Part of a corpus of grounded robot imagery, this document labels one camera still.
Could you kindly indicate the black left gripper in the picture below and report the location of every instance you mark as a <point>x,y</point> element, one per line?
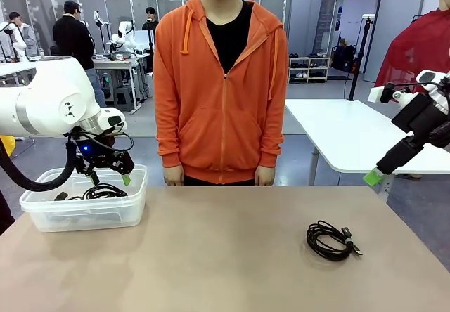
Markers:
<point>91,150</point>

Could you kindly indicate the man in black jacket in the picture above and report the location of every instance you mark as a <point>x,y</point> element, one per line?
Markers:
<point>72,38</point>

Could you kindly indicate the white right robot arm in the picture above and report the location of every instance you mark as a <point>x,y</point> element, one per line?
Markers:
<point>439,82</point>

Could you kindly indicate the person's right forearm orange sleeve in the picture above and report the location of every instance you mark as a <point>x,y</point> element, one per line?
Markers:
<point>168,133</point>

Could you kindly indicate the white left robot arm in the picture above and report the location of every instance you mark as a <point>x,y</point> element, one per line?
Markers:
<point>52,97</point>

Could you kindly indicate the person in black shirt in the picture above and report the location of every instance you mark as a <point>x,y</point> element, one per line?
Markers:
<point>151,25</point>

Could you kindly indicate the black equipment cases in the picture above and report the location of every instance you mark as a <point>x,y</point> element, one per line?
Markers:
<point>342,59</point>

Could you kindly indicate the person in orange hoodie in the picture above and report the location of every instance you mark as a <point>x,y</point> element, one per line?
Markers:
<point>197,97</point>

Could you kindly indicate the wooden shoe rack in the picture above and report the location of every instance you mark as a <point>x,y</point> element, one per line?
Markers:
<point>309,69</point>

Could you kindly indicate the white background table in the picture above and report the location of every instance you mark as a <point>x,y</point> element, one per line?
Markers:
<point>14,67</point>

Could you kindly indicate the person's right hand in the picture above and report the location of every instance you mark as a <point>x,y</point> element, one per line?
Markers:
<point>174,176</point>

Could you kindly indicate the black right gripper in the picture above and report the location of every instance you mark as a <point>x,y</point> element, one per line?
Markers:
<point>416,115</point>

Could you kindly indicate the clear plastic storage container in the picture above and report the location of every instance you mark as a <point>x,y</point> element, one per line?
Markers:
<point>137,203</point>

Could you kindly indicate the person's left hand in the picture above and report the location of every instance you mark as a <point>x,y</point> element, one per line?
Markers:
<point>265,176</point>

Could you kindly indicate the person's left forearm orange sleeve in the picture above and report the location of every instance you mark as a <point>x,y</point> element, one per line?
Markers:
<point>272,133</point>

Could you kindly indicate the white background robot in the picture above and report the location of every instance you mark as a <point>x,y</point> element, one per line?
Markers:
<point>123,29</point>
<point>19,45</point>

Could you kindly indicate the white side table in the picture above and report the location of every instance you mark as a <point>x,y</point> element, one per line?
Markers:
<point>351,133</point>

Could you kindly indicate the white background workbench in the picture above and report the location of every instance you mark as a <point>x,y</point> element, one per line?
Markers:
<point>112,62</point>

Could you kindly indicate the person in grey hoodie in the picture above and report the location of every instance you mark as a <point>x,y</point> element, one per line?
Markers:
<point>30,41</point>

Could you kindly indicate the grey plastic stool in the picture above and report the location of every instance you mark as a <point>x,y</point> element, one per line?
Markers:
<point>123,92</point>

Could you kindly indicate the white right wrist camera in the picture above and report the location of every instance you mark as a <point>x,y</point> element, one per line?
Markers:
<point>378,94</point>

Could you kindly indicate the black tripod pole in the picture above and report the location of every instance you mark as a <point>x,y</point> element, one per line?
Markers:
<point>360,59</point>

